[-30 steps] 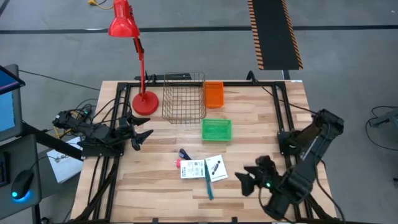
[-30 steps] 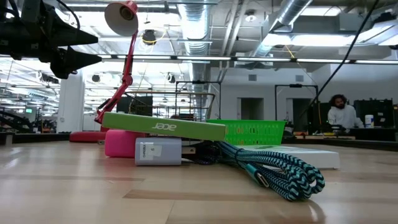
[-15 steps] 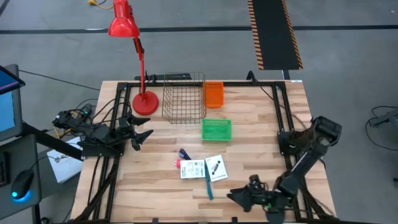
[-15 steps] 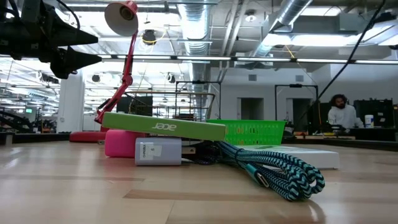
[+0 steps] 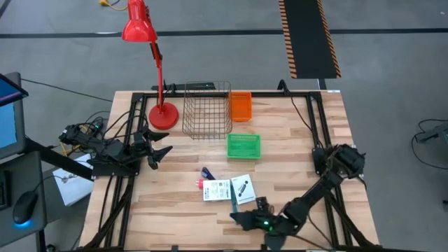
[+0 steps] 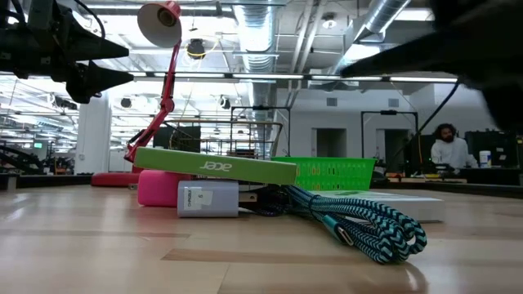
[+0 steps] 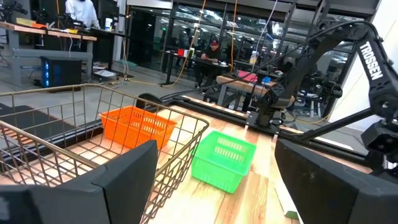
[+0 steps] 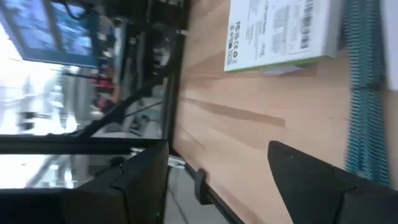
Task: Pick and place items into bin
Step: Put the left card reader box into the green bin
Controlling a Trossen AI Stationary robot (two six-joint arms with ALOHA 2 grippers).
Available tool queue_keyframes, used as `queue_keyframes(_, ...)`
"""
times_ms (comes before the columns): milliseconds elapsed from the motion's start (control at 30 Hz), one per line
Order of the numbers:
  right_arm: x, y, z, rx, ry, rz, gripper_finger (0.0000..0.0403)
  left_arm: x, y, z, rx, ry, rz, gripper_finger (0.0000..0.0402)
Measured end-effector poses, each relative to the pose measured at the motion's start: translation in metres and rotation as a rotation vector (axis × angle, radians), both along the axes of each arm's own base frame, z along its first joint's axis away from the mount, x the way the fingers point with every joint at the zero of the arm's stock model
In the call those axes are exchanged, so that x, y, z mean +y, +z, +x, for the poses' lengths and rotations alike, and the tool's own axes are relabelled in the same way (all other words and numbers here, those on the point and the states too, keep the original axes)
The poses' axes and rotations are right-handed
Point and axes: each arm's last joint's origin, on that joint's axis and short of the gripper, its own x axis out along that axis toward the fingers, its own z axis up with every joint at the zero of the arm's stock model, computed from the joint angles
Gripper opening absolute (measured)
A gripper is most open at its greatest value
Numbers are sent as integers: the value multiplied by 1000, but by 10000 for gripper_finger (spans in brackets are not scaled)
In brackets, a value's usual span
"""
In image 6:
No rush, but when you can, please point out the pink rounded block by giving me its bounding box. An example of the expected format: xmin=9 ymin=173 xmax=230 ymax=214
xmin=136 ymin=169 xmax=193 ymax=208

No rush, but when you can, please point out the black metal frame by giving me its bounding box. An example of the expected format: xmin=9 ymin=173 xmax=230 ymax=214
xmin=360 ymin=109 xmax=420 ymax=164
xmin=230 ymin=105 xmax=292 ymax=158

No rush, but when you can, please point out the teal braided cable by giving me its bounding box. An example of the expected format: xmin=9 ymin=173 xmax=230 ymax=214
xmin=281 ymin=184 xmax=428 ymax=265

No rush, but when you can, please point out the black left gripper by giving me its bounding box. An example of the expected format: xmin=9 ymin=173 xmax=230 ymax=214
xmin=0 ymin=0 xmax=135 ymax=104

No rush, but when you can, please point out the white box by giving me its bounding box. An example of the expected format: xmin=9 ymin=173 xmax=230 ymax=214
xmin=310 ymin=189 xmax=446 ymax=224

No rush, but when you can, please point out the green acer box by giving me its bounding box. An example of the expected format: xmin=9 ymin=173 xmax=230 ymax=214
xmin=132 ymin=145 xmax=299 ymax=186

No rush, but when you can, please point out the black computer monitor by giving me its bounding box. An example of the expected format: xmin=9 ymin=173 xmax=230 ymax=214
xmin=464 ymin=130 xmax=519 ymax=168

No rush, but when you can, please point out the red desk lamp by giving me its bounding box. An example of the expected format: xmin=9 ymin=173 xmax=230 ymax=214
xmin=90 ymin=0 xmax=183 ymax=188

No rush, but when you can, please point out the green plastic basket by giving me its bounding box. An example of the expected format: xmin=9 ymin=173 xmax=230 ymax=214
xmin=271 ymin=156 xmax=378 ymax=192

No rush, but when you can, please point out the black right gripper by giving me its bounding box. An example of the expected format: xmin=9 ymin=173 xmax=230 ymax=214
xmin=340 ymin=0 xmax=523 ymax=134

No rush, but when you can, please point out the person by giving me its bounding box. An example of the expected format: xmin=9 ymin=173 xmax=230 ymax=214
xmin=430 ymin=122 xmax=479 ymax=171

